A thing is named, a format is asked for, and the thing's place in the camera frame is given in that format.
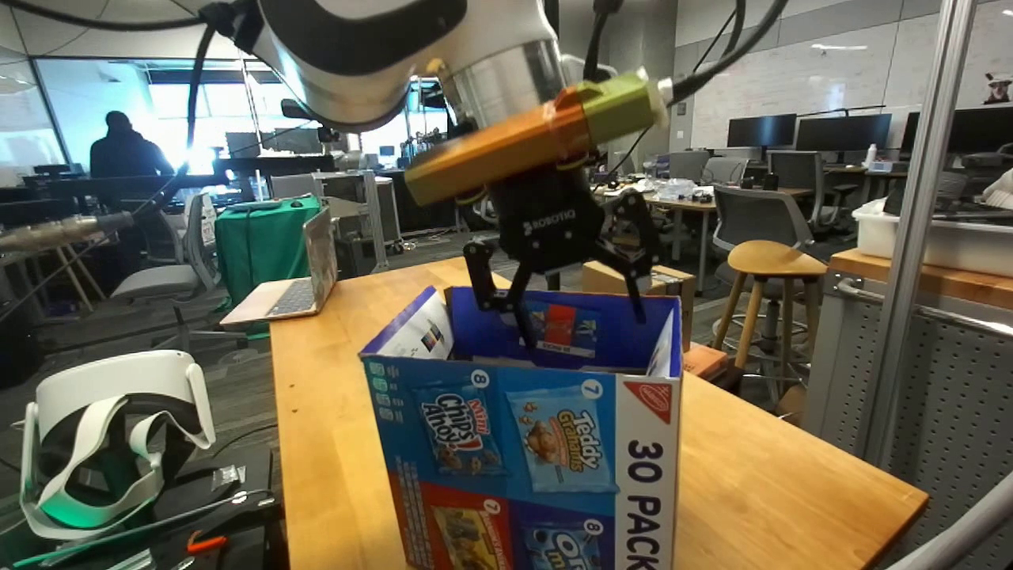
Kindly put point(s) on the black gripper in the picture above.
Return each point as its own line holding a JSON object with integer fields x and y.
{"x": 548, "y": 224}

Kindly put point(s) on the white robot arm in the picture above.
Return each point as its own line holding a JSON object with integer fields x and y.
{"x": 370, "y": 52}

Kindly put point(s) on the small brown cardboard box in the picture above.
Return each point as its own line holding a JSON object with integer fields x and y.
{"x": 668, "y": 278}

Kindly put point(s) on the blue Chips Ahoy cardboard box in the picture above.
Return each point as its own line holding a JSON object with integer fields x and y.
{"x": 526, "y": 455}

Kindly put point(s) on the wooden office desk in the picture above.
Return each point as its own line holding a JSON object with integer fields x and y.
{"x": 684, "y": 199}

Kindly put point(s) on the grey office chair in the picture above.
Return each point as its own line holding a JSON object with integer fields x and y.
{"x": 756, "y": 217}

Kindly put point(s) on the round wooden stool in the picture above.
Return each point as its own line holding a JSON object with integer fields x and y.
{"x": 770, "y": 258}

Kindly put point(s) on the black desktop monitor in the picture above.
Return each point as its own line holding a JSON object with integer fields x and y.
{"x": 976, "y": 126}
{"x": 844, "y": 132}
{"x": 761, "y": 132}

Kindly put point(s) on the open laptop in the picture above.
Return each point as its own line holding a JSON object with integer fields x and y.
{"x": 289, "y": 285}

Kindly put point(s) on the green bin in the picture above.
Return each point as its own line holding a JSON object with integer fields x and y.
{"x": 257, "y": 242}

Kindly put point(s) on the white plastic bin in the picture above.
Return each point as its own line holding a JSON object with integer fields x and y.
{"x": 929, "y": 242}

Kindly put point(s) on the grey perforated metal cabinet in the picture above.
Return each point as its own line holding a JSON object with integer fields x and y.
{"x": 929, "y": 399}

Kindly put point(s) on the distant silhouetted person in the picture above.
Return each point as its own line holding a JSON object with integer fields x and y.
{"x": 127, "y": 152}

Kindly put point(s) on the white VR headset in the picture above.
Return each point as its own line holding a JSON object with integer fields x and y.
{"x": 65, "y": 444}

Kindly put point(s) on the aluminium frame post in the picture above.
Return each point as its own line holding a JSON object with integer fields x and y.
{"x": 918, "y": 211}

